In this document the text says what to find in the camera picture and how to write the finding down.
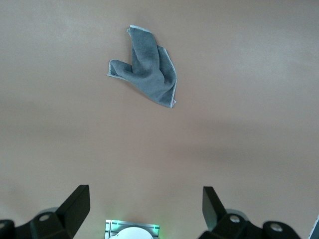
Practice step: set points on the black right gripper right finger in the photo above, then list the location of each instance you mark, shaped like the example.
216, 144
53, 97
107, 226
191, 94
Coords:
214, 211

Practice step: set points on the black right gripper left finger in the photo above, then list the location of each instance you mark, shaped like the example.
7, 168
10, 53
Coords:
72, 211

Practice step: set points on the grey and pink microfibre towel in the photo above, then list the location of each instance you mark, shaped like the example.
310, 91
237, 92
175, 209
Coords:
149, 74

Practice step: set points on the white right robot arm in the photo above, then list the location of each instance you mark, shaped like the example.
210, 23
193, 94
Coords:
134, 234

